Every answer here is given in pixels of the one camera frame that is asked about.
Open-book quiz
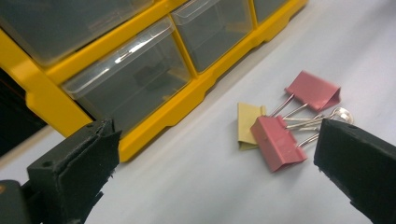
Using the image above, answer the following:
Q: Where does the set of clear organizer drawers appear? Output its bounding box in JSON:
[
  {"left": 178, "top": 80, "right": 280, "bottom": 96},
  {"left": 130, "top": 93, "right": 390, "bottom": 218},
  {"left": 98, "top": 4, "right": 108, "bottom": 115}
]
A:
[{"left": 0, "top": 0, "right": 292, "bottom": 136}]

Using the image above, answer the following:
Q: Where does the yellow black drawer organizer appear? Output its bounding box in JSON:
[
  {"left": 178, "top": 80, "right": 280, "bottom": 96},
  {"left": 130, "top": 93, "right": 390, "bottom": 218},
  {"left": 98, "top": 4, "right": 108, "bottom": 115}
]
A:
[{"left": 0, "top": 0, "right": 309, "bottom": 163}]

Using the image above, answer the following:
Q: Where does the pink binder clip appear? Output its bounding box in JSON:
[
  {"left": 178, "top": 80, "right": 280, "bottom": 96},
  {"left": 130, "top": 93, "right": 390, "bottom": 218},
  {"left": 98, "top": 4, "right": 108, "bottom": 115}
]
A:
[
  {"left": 250, "top": 106, "right": 355, "bottom": 173},
  {"left": 269, "top": 70, "right": 342, "bottom": 119}
]

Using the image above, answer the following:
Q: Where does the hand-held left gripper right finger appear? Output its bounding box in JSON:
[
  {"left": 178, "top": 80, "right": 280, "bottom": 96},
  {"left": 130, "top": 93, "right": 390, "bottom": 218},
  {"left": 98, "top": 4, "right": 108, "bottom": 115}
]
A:
[{"left": 313, "top": 118, "right": 396, "bottom": 224}]

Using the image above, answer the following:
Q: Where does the yellow binder clip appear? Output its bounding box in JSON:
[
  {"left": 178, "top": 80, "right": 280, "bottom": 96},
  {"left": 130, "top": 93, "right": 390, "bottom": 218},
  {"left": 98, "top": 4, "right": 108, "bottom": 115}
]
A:
[{"left": 237, "top": 102, "right": 267, "bottom": 152}]

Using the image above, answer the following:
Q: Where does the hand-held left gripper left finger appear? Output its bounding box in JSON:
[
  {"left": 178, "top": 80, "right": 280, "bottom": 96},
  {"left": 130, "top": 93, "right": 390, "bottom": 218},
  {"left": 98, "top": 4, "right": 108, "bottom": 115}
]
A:
[{"left": 26, "top": 118, "right": 122, "bottom": 224}]

